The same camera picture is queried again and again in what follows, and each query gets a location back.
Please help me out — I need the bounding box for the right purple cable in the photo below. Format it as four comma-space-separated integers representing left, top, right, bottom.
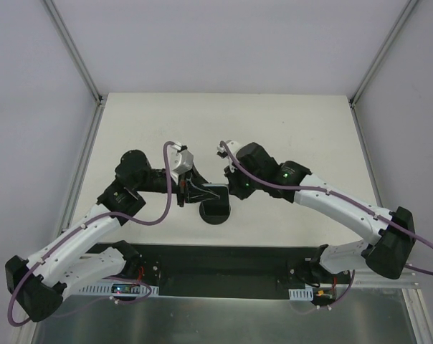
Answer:
219, 140, 433, 279

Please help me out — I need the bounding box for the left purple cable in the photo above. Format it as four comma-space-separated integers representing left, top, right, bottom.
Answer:
8, 140, 184, 329

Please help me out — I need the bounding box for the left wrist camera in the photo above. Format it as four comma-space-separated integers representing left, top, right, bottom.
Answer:
168, 142, 194, 184

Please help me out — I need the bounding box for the right aluminium frame post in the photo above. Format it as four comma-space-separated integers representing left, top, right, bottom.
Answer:
348, 0, 420, 108

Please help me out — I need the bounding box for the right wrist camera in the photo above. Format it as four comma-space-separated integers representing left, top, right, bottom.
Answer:
216, 140, 242, 173

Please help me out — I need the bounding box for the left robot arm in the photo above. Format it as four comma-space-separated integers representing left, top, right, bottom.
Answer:
5, 142, 229, 327

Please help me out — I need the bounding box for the black smartphone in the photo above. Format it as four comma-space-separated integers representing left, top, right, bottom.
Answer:
208, 183, 230, 205

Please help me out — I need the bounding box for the left aluminium frame post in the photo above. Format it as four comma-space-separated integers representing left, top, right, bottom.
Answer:
42, 0, 106, 105

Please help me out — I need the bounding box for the white cable duct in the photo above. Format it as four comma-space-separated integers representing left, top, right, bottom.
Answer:
288, 286, 314, 302
75, 280, 159, 297

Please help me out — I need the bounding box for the aluminium frame post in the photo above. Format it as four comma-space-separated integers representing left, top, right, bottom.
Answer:
348, 0, 420, 108
42, 0, 106, 105

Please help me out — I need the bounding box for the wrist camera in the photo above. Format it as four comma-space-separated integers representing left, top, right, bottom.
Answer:
216, 140, 242, 173
168, 142, 194, 184

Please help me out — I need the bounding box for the left white cable duct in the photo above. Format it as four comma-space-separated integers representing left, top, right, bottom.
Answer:
75, 280, 159, 297

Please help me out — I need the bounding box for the purple cable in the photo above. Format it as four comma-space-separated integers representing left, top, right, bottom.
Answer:
219, 140, 433, 279
8, 140, 184, 329

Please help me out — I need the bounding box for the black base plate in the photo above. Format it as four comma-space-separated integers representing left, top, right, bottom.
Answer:
82, 242, 353, 298

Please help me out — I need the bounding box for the black phone stand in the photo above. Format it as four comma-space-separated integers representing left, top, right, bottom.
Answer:
199, 201, 231, 225

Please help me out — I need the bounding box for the right white cable duct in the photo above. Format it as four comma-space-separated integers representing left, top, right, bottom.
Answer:
288, 286, 314, 302

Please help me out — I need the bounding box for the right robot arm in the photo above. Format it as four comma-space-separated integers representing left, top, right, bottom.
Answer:
217, 140, 416, 283

